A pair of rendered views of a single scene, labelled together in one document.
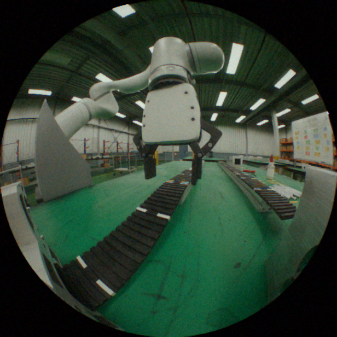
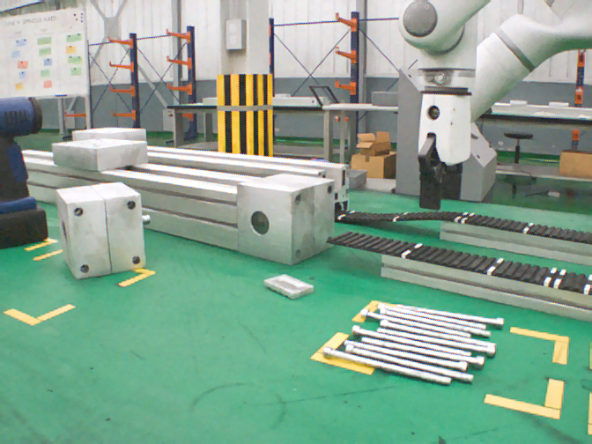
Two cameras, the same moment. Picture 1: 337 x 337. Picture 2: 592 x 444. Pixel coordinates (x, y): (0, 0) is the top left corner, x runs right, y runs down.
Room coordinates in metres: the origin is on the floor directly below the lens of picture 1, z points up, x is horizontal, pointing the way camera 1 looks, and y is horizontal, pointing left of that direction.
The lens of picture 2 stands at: (0.13, -0.79, 1.00)
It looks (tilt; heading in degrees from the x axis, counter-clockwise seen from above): 15 degrees down; 103
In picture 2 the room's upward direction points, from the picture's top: straight up
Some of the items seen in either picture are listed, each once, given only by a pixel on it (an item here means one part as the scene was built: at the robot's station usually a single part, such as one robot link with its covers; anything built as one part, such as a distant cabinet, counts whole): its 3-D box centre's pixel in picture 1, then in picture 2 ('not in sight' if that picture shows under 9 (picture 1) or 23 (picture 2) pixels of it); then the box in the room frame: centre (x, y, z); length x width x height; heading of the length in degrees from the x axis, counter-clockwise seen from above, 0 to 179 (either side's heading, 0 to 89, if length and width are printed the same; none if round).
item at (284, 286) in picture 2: not in sight; (288, 286); (0.00, -0.26, 0.78); 0.05 x 0.03 x 0.01; 143
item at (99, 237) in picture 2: not in sight; (108, 226); (-0.25, -0.22, 0.83); 0.11 x 0.10 x 0.10; 45
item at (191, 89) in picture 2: not in sight; (122, 85); (-5.78, 8.86, 1.10); 3.30 x 0.90 x 2.20; 163
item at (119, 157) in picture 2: not in sight; (99, 160); (-0.45, 0.06, 0.87); 0.16 x 0.11 x 0.07; 157
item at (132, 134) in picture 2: not in sight; (108, 144); (-0.60, 0.33, 0.87); 0.16 x 0.11 x 0.07; 157
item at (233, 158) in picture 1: (234, 161); not in sight; (0.77, -0.60, 0.83); 0.11 x 0.10 x 0.10; 67
